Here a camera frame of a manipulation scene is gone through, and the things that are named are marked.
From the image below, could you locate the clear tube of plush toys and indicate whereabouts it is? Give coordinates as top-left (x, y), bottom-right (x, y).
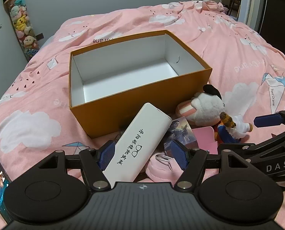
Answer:
top-left (2, 0), bottom-right (42, 62)

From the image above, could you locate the panda plush toy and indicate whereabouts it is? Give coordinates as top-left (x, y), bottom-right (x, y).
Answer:
top-left (175, 84), bottom-right (226, 126)

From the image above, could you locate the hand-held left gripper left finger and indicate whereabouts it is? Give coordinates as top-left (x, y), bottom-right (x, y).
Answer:
top-left (36, 140), bottom-right (117, 191)

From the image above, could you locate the pink cloud print blanket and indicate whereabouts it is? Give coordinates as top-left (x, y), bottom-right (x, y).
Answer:
top-left (0, 0), bottom-right (285, 230)

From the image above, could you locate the illustrated card box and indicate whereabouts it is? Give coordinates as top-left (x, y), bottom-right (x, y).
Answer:
top-left (163, 117), bottom-right (198, 159)

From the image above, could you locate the orange cardboard box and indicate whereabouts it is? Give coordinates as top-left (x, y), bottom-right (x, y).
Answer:
top-left (69, 30), bottom-right (213, 139)

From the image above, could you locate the pink snap wallet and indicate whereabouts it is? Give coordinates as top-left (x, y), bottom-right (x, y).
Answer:
top-left (191, 125), bottom-right (220, 155)

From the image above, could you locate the dark wardrobe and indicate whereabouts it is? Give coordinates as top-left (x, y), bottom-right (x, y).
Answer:
top-left (259, 0), bottom-right (285, 66)

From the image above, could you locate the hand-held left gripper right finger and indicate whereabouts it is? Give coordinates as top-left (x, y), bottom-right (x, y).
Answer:
top-left (171, 139), bottom-right (253, 190)

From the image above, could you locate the metal key ring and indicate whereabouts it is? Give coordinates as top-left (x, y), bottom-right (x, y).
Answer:
top-left (155, 154), bottom-right (174, 171)

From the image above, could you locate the pink cloth pouch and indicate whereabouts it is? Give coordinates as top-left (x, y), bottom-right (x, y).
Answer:
top-left (144, 155), bottom-right (181, 183)

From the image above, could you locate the white glasses case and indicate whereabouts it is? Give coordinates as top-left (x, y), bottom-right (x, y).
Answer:
top-left (102, 103), bottom-right (173, 189)

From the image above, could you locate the wooden chair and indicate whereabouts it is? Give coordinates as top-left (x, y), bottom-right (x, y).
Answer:
top-left (228, 0), bottom-right (241, 18)

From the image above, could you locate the small brown doll figure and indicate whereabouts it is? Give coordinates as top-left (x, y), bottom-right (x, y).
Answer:
top-left (213, 111), bottom-right (253, 145)

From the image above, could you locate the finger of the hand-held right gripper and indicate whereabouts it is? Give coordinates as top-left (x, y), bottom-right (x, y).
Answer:
top-left (218, 127), bottom-right (285, 158)
top-left (254, 105), bottom-right (285, 132)

